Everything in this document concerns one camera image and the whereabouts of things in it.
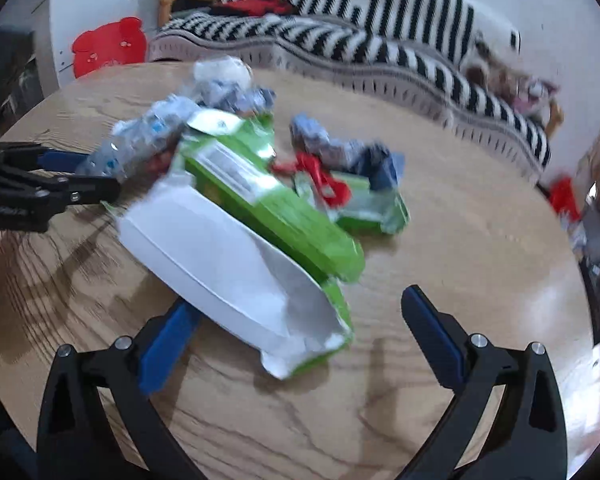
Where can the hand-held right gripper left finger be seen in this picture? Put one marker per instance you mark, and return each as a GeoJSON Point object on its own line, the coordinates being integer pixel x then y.
{"type": "Point", "coordinates": [167, 345]}

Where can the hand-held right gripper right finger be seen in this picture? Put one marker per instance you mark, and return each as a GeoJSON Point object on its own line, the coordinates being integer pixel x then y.
{"type": "Point", "coordinates": [432, 340]}

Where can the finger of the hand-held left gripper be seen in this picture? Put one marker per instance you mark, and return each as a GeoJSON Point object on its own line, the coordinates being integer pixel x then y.
{"type": "Point", "coordinates": [62, 161]}
{"type": "Point", "coordinates": [85, 191]}

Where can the crushed clear plastic bottle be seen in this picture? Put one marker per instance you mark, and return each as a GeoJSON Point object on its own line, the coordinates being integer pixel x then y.
{"type": "Point", "coordinates": [140, 135]}

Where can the large green and white bag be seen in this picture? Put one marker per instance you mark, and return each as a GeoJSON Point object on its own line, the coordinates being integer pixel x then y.
{"type": "Point", "coordinates": [260, 240]}

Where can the blue white wrapper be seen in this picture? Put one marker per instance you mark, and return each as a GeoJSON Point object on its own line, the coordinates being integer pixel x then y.
{"type": "Point", "coordinates": [340, 145]}

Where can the dark shelf unit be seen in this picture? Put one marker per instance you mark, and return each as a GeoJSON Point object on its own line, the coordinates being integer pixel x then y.
{"type": "Point", "coordinates": [7, 80]}

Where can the red plastic stool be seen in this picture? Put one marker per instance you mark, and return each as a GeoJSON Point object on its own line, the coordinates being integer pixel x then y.
{"type": "Point", "coordinates": [110, 47]}

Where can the small green packet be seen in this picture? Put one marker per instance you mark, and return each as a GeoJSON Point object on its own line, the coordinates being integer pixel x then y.
{"type": "Point", "coordinates": [375, 210]}

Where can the white cabinet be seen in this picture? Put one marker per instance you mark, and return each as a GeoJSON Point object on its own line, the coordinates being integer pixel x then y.
{"type": "Point", "coordinates": [95, 5]}

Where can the crumpled white plastic bag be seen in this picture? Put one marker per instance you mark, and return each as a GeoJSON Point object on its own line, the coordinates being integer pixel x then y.
{"type": "Point", "coordinates": [225, 85]}

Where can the red packet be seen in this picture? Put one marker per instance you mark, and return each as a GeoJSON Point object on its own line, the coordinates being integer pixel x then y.
{"type": "Point", "coordinates": [565, 197]}

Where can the red plastic scrap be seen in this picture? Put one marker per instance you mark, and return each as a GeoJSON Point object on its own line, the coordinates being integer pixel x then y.
{"type": "Point", "coordinates": [320, 175]}

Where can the red black cloth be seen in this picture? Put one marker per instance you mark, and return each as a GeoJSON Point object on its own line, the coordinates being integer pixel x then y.
{"type": "Point", "coordinates": [252, 6]}

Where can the plush toy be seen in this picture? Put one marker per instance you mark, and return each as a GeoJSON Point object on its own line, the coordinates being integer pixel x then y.
{"type": "Point", "coordinates": [510, 82]}

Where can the black white striped bordered blanket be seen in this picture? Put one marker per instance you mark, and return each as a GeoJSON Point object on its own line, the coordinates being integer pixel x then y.
{"type": "Point", "coordinates": [370, 55]}

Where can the black white striped back cover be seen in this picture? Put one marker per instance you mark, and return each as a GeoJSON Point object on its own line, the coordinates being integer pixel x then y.
{"type": "Point", "coordinates": [420, 5]}

